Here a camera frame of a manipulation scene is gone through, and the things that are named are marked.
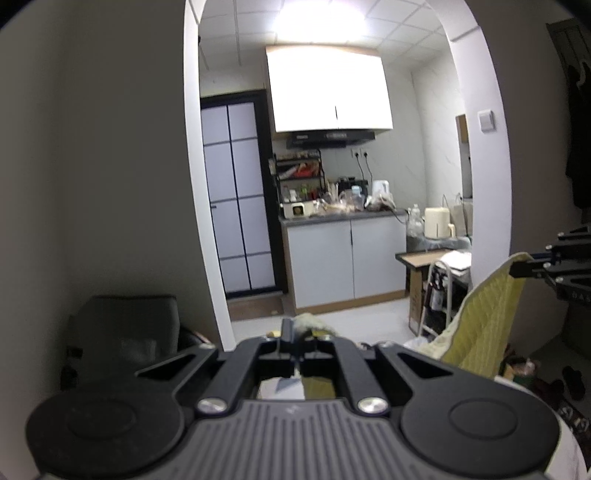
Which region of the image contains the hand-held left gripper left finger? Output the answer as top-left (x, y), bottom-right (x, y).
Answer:
top-left (135, 318), bottom-right (296, 413)

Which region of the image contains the white base cabinet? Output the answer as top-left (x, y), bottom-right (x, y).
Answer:
top-left (280, 215), bottom-right (411, 315)

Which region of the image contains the black range hood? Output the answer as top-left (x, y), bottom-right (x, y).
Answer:
top-left (286, 130), bottom-right (376, 149)

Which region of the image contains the ceiling light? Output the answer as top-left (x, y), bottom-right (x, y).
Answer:
top-left (272, 0), bottom-right (368, 44)

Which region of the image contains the yellow quilted towel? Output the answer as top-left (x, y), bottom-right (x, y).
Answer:
top-left (257, 252), bottom-right (530, 401)

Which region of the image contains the beige cylindrical appliance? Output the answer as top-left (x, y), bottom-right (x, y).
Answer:
top-left (424, 207), bottom-right (457, 239)

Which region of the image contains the dark grey countertop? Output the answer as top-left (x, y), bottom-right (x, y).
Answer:
top-left (279, 209), bottom-right (410, 226)

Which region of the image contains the low wooden side table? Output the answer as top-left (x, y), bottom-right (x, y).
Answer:
top-left (394, 248), bottom-right (472, 337)

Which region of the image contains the dark green armchair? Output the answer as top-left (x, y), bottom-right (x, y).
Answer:
top-left (62, 295), bottom-right (214, 398)

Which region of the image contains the clear plastic bottle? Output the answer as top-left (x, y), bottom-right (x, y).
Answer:
top-left (406, 203), bottom-right (424, 237)

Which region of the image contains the white folding step stool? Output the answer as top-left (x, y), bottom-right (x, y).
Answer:
top-left (417, 260), bottom-right (472, 340)

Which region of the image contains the white wall cabinet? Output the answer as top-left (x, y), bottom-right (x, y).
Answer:
top-left (265, 45), bottom-right (394, 134)

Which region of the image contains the black coffee machine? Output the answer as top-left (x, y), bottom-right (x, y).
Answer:
top-left (337, 175), bottom-right (370, 198)

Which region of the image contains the black framed glass door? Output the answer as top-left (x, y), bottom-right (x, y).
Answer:
top-left (200, 89), bottom-right (283, 298)

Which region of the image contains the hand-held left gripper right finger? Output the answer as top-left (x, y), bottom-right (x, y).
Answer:
top-left (295, 333), bottom-right (468, 414)

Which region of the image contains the black spice rack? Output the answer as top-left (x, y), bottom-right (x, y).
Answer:
top-left (269, 148), bottom-right (327, 206)

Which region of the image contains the cream small cooker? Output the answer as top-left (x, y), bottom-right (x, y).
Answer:
top-left (282, 200), bottom-right (315, 219)

